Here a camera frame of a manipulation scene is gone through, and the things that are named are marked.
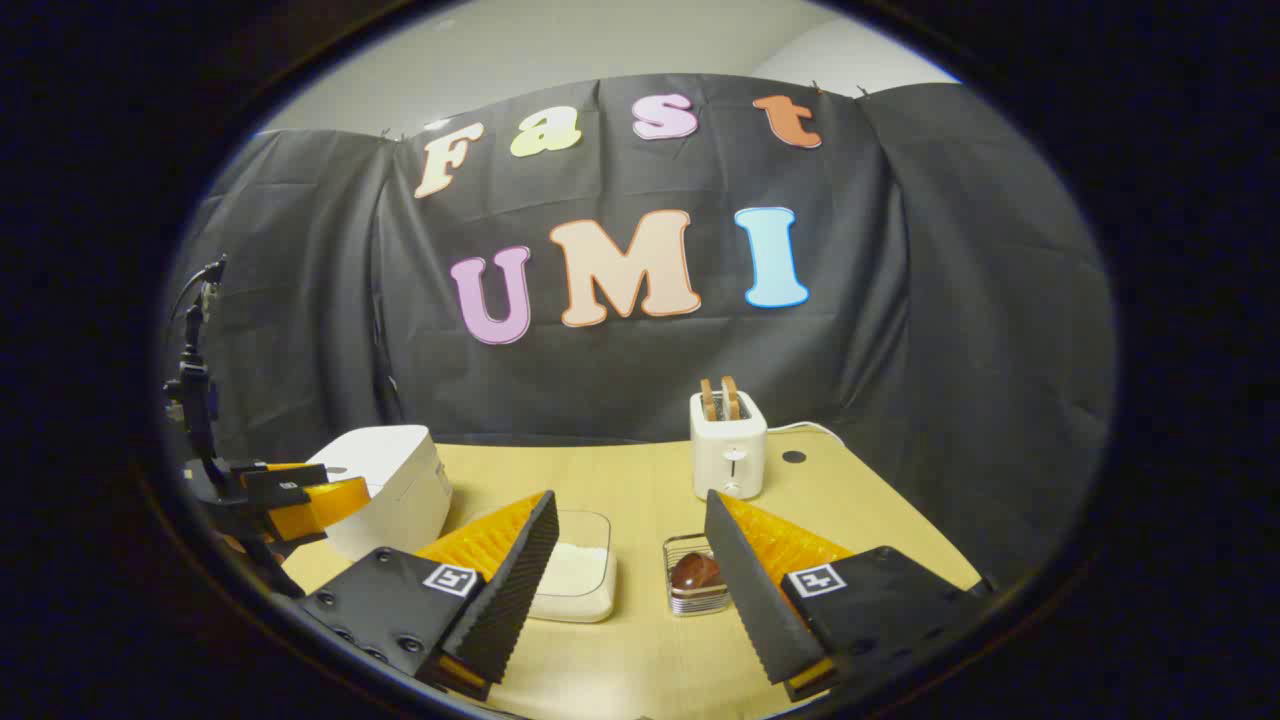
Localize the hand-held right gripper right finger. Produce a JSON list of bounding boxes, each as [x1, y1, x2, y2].
[[704, 489, 996, 703]]

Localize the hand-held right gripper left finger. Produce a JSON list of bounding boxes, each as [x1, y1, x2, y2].
[[297, 489, 561, 702]]

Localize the brown wooden spoon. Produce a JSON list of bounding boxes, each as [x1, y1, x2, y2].
[[669, 552, 721, 591]]

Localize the clear wire chopstick holder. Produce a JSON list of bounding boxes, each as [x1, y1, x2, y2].
[[662, 533, 733, 618]]

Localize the white rice cooker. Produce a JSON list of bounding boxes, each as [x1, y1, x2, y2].
[[305, 425, 453, 563]]

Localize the clear plastic rice container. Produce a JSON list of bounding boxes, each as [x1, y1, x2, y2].
[[450, 508, 617, 624]]

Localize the white toaster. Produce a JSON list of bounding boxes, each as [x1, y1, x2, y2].
[[689, 390, 769, 501]]

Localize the black backdrop cloth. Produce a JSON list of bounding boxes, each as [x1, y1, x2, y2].
[[165, 72, 1116, 591]]

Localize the white toaster cable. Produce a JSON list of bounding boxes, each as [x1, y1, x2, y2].
[[766, 420, 846, 448]]

